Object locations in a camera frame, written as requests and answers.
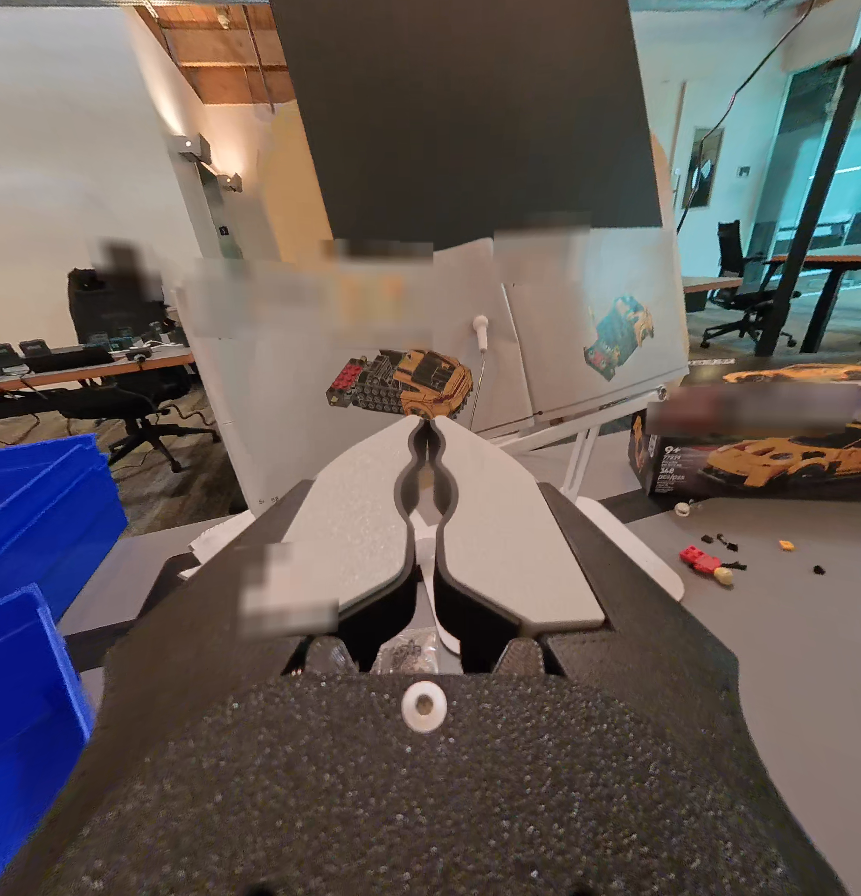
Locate long blue plastic bin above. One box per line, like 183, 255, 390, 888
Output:
0, 433, 128, 625

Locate large black board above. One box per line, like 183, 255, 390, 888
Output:
270, 0, 664, 247

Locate black high-back office chair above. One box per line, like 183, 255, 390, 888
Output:
700, 219, 800, 352

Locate lego set box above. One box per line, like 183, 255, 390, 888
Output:
630, 357, 861, 503

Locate lego instruction booklet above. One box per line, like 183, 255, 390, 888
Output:
175, 227, 692, 508

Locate wooden desk black legs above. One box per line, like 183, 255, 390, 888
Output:
682, 241, 861, 356

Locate red lego minifigure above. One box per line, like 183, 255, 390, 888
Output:
678, 544, 735, 587

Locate black metal pole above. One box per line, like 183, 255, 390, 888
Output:
751, 0, 861, 359

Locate clear bag of dark pieces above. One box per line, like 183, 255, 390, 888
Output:
376, 625, 440, 674

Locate long desk with chargers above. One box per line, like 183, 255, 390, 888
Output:
0, 336, 195, 403

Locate framed wall picture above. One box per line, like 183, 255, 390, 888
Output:
681, 126, 727, 211

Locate black equipment case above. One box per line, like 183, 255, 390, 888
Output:
67, 265, 167, 345

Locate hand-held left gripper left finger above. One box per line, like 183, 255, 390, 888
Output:
280, 415, 431, 673

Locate black hanging cable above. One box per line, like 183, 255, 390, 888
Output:
674, 0, 818, 233

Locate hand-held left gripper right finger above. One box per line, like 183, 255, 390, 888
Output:
430, 416, 608, 673

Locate black swivel office chair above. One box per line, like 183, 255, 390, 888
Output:
58, 380, 223, 475

